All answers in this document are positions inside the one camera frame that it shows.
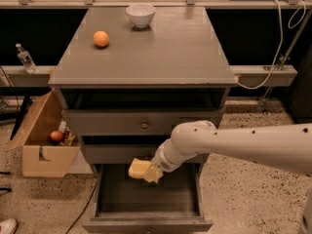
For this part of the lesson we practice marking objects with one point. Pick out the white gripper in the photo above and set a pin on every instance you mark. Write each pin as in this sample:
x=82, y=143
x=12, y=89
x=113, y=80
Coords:
x=161, y=162

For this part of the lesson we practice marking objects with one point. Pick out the yellow sponge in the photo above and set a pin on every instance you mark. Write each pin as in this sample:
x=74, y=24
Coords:
x=138, y=168

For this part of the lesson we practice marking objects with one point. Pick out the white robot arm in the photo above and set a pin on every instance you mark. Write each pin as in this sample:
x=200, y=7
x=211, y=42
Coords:
x=284, y=147

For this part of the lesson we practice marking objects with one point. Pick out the grey open bottom drawer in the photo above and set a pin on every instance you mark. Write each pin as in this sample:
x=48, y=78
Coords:
x=127, y=205

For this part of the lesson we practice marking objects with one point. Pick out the grey middle drawer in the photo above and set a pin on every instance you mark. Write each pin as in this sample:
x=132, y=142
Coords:
x=117, y=153

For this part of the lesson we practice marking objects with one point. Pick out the grey top drawer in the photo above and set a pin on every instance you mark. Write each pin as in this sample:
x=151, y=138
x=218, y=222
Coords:
x=132, y=122

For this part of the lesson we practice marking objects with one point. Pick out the grey wooden drawer cabinet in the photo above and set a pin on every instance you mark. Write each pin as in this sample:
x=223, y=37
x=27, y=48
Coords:
x=174, y=64

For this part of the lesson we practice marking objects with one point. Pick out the red apple in box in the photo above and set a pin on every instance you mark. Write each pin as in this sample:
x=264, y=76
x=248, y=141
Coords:
x=56, y=136

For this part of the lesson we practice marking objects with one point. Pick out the cardboard box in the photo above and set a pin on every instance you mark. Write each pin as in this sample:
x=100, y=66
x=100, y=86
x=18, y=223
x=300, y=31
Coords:
x=39, y=157

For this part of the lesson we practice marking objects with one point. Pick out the orange fruit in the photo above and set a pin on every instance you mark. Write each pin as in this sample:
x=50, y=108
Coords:
x=101, y=38

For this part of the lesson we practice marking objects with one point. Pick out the white shoe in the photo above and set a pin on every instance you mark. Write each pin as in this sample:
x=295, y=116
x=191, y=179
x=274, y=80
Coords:
x=8, y=226

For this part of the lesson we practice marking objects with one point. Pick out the white ceramic bowl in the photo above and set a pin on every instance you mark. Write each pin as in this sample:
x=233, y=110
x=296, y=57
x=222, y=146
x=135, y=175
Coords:
x=141, y=15

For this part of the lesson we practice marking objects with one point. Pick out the clear plastic water bottle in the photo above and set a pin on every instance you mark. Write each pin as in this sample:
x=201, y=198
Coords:
x=26, y=59

